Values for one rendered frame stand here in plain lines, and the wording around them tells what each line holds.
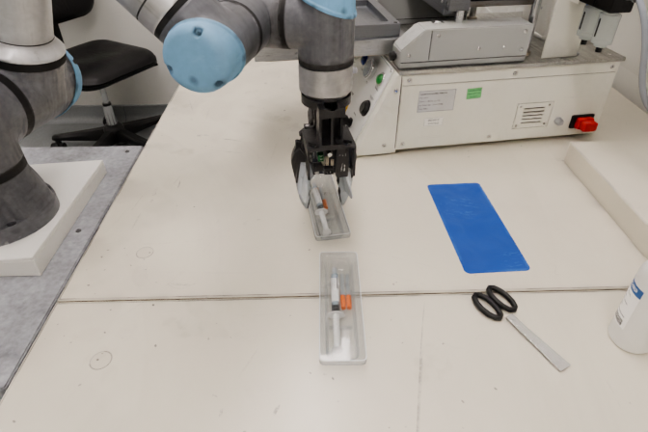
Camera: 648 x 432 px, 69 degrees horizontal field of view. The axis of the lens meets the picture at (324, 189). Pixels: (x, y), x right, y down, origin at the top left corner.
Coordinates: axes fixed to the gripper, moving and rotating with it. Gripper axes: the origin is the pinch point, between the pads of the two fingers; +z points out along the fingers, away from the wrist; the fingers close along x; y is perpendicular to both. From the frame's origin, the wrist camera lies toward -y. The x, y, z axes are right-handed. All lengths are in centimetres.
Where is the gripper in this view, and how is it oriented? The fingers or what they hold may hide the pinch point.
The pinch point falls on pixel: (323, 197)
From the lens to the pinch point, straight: 79.4
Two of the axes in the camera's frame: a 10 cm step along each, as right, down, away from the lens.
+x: 9.9, -0.9, 1.3
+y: 1.6, 5.7, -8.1
